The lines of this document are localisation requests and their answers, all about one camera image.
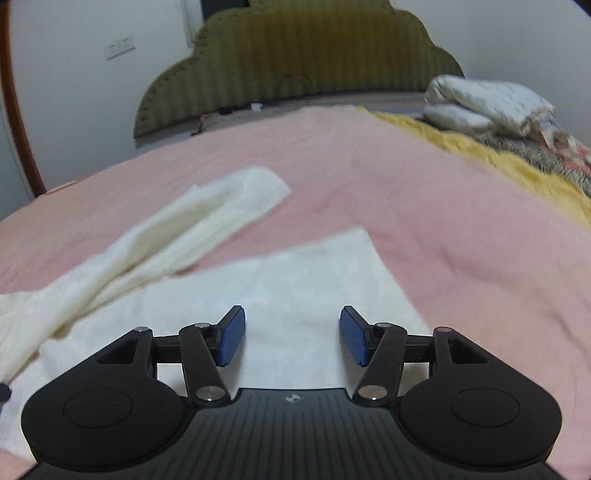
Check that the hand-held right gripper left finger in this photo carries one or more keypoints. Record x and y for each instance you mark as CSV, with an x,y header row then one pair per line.
x,y
233,336

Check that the grey patterned bed sheet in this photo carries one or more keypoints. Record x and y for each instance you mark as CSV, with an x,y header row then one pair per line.
x,y
286,108

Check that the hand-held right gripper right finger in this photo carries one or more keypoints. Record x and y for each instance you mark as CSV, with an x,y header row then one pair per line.
x,y
353,336

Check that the floral patterned cloth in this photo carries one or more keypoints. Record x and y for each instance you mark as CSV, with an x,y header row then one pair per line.
x,y
570,147

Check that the pink blanket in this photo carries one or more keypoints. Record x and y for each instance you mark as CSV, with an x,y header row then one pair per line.
x,y
369,184

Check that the olive green padded headboard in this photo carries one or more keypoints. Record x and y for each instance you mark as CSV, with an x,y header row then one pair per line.
x,y
295,55

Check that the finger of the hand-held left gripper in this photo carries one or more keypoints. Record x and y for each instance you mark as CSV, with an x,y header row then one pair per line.
x,y
4,393

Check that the white folded quilt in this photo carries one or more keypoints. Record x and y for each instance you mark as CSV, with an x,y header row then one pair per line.
x,y
480,104

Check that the white towel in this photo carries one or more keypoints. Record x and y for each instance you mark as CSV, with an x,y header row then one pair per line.
x,y
295,295

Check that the brown wooden curved frame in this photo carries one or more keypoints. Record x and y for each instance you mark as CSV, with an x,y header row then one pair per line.
x,y
18,115

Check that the white wall socket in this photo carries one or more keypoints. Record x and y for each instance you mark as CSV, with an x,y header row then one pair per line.
x,y
119,46

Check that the yellow fuzzy blanket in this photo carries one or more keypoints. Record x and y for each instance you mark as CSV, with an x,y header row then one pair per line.
x,y
521,170

